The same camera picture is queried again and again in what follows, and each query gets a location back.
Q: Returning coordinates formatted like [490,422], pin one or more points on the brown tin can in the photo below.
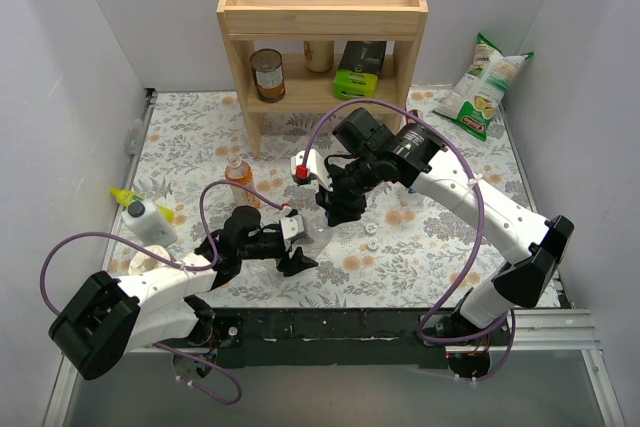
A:
[268,76]

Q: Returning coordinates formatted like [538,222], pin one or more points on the clear plastic bottle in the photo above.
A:
[317,236]

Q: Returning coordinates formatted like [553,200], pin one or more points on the floral patterned table mat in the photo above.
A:
[422,248]

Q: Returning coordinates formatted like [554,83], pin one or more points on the dark red snack bar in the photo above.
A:
[414,117]

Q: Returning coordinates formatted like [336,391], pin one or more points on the green wipes pack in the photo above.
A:
[348,85]

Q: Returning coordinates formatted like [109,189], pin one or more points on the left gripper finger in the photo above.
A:
[305,248]
[292,263]

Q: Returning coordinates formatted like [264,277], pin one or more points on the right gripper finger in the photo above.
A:
[335,213]
[352,211]

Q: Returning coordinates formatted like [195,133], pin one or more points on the black box on shelf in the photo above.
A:
[363,57]

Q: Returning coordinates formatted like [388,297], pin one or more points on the wooden shelf rack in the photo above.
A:
[244,22]

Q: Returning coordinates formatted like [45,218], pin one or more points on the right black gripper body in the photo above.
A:
[337,202]

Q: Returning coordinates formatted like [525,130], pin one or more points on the cream cylindrical jar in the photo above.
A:
[319,55]

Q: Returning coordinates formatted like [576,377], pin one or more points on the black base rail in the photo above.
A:
[271,337]

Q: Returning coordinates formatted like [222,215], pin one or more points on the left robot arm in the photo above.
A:
[110,316]

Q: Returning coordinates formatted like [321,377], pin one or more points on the green chips bag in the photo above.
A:
[475,99]

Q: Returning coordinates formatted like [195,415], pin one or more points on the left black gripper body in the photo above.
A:
[289,257]

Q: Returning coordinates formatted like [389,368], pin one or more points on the yellow squeeze bottle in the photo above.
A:
[126,197]

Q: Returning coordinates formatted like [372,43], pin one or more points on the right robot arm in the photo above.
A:
[422,160]

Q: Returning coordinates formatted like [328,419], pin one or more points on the orange drink bottle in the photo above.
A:
[239,172]

